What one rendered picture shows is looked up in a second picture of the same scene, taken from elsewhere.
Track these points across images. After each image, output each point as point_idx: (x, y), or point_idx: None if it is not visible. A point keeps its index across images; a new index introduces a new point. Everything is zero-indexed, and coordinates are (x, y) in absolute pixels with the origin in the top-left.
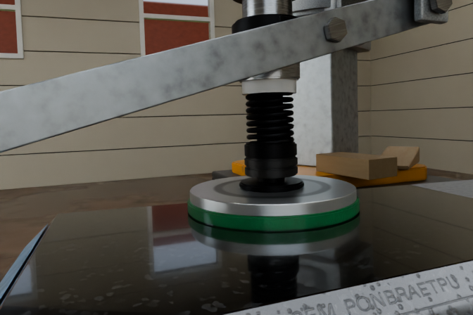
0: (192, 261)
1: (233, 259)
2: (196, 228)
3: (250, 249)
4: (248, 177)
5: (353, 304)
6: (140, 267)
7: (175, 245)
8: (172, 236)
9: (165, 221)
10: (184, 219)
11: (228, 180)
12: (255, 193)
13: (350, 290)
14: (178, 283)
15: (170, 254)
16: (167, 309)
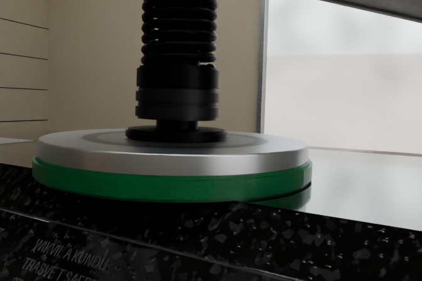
0: (367, 162)
1: (335, 159)
2: (326, 174)
3: (312, 159)
4: (110, 147)
5: None
6: (412, 167)
7: (370, 169)
8: (365, 174)
9: (357, 186)
10: (323, 183)
11: (166, 149)
12: (230, 137)
13: None
14: (388, 159)
15: (381, 167)
16: (401, 157)
